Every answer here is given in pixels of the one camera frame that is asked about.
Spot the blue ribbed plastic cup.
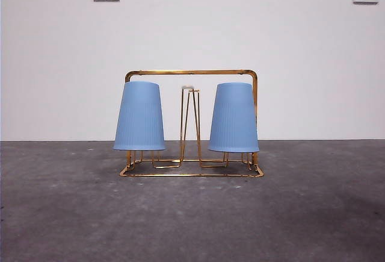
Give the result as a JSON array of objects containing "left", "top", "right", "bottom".
[
  {"left": 207, "top": 82, "right": 260, "bottom": 154},
  {"left": 112, "top": 81, "right": 167, "bottom": 152}
]

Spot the gold wire cup rack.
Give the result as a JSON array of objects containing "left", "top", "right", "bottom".
[{"left": 119, "top": 69, "right": 265, "bottom": 178}]

